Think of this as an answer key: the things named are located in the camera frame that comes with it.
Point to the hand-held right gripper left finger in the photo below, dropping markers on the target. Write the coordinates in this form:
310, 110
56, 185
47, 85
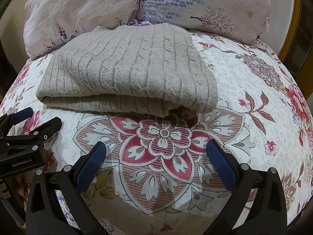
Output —
89, 166

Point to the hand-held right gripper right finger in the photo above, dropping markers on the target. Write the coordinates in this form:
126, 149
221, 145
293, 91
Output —
223, 166

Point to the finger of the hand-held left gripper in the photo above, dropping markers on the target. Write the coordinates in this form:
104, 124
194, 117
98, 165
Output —
39, 129
20, 116

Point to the floral bed sheet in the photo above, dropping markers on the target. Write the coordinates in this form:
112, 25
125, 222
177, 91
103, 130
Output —
244, 102

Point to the pink floral pillow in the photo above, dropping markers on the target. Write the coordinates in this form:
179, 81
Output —
80, 9
207, 5

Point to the wooden bed frame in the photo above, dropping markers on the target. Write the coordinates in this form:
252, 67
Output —
291, 41

